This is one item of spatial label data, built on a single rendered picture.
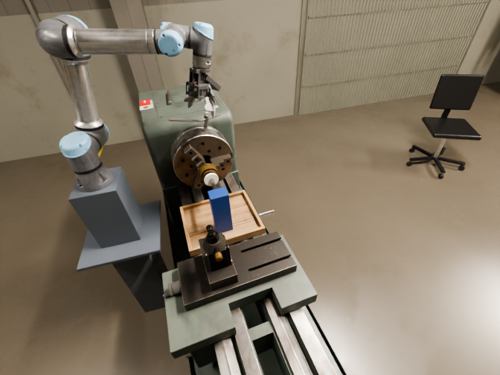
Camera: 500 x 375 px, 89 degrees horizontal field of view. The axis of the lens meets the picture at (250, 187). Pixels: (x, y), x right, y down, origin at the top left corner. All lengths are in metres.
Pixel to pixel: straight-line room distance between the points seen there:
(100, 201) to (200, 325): 0.72
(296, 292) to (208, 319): 0.32
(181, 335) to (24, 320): 1.76
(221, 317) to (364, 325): 1.28
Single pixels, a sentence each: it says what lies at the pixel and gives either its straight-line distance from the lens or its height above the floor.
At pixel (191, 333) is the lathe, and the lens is 0.98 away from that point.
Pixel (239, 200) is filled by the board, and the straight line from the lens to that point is 1.37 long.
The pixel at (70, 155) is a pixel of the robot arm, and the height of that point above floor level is 1.28.
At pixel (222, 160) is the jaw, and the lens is 1.30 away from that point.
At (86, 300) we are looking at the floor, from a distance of 2.41.
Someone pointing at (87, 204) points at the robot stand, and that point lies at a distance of 1.36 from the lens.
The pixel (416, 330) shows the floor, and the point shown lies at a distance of 2.18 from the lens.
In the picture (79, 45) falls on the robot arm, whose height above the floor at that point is 1.67.
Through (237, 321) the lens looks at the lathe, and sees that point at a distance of 1.03.
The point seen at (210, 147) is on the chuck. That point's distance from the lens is 1.30.
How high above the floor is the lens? 1.82
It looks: 40 degrees down
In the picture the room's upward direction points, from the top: 3 degrees counter-clockwise
